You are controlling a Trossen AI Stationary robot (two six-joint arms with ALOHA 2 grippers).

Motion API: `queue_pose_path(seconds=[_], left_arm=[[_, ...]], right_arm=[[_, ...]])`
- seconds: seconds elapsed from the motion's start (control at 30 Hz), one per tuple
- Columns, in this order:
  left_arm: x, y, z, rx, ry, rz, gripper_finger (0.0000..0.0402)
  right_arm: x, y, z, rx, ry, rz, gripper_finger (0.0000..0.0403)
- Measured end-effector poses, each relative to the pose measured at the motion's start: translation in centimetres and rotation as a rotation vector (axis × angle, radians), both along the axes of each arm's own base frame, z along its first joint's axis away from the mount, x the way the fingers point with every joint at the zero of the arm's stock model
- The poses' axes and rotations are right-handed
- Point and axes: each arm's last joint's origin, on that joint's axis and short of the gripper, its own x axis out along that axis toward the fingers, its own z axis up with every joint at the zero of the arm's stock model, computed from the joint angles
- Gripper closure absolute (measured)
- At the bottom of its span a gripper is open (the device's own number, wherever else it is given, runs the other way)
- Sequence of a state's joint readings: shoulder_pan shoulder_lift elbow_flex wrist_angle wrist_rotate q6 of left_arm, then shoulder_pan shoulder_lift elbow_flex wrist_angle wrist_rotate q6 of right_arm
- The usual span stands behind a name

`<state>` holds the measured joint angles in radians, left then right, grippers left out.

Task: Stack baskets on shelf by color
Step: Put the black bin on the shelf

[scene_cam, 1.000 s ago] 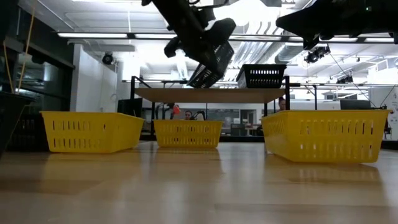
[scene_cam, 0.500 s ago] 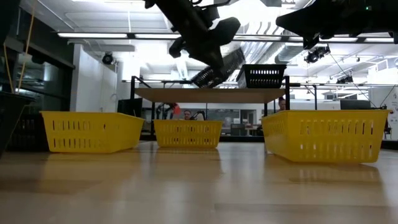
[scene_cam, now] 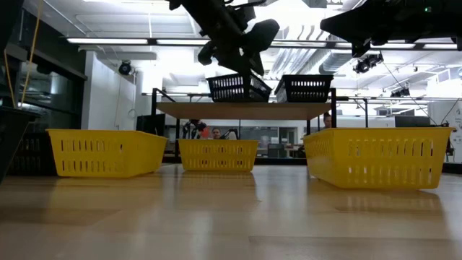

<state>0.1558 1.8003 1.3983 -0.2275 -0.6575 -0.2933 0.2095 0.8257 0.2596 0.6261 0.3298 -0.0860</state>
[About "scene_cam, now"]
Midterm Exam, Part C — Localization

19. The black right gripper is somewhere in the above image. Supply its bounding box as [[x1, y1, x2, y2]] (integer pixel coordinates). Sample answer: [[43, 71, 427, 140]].
[[320, 0, 412, 59]]

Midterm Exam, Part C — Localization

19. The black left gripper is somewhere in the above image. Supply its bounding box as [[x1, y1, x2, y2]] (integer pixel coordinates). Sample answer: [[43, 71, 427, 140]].
[[196, 21, 266, 102]]

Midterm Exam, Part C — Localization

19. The black plastic slotted basket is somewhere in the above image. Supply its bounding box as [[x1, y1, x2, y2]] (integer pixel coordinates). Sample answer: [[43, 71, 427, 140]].
[[206, 73, 273, 103], [0, 106, 41, 186], [274, 74, 335, 103]]

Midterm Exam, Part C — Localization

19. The yellow plastic slotted basket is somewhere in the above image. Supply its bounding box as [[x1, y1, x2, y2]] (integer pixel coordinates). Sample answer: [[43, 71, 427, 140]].
[[302, 126, 455, 191], [46, 129, 170, 179], [178, 138, 260, 173]]

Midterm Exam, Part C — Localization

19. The wooden shelf with black legs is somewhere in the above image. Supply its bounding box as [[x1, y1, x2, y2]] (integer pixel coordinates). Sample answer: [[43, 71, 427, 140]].
[[149, 87, 339, 165]]

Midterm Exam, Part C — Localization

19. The dark office chair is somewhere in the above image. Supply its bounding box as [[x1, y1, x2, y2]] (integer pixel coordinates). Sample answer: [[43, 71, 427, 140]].
[[266, 143, 287, 158]]

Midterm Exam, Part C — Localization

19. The black monitor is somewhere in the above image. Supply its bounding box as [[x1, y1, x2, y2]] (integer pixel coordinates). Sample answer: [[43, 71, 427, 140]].
[[136, 113, 167, 137], [394, 115, 432, 128]]

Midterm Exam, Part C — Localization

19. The black slotted crate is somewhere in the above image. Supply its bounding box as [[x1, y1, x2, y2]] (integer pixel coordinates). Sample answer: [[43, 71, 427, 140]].
[[6, 122, 58, 177]]

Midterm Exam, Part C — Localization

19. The grey ventilation duct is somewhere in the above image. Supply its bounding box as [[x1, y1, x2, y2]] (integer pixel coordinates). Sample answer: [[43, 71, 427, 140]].
[[318, 34, 362, 76]]

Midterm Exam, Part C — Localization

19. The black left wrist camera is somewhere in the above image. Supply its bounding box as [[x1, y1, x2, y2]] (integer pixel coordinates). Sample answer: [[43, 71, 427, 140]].
[[245, 18, 281, 53]]

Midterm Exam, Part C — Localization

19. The black metal table frame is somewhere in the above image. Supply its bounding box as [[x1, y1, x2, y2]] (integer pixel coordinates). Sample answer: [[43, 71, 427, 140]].
[[160, 155, 308, 166]]

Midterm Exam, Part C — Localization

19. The ceiling light rail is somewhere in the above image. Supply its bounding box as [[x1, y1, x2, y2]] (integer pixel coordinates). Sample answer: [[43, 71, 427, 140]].
[[66, 37, 462, 51]]

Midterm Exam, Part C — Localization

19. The yellow cable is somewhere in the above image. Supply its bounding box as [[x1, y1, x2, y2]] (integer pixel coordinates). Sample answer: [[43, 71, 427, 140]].
[[3, 0, 43, 109]]

